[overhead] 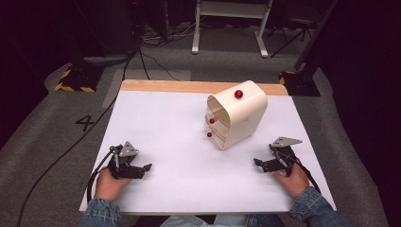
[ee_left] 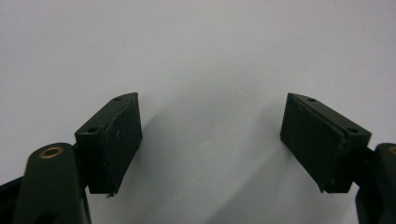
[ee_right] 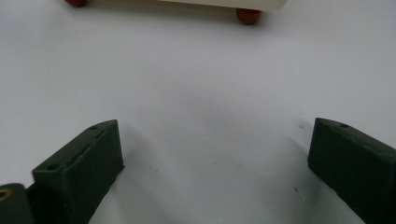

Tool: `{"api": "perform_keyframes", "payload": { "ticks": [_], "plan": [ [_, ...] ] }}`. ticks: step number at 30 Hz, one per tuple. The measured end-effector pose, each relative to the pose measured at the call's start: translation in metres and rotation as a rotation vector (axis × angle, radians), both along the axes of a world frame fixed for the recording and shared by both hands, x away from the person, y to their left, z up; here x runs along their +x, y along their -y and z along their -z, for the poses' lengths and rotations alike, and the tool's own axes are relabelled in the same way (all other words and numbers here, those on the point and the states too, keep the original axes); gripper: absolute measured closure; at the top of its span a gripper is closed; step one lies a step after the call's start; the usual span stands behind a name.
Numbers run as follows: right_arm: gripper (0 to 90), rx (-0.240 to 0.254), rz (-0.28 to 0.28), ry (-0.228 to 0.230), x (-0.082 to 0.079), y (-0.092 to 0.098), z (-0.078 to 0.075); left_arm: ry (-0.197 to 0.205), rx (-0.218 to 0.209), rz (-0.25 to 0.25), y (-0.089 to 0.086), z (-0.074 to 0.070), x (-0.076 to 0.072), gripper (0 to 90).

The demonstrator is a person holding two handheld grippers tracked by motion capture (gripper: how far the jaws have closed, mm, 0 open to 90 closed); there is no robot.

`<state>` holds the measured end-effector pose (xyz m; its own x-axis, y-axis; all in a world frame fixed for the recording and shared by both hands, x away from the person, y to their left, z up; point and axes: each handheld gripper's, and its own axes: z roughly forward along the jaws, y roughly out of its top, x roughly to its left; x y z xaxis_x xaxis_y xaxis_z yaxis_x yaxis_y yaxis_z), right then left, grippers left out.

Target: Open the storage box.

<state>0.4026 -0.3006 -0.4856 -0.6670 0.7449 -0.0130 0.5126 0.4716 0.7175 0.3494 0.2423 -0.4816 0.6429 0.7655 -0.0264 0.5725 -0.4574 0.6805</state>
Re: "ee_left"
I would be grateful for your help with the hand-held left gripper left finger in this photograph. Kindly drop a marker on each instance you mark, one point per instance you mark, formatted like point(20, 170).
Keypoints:
point(107, 146)

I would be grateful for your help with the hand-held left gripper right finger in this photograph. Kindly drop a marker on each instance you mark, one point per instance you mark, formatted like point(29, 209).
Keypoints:
point(323, 146)

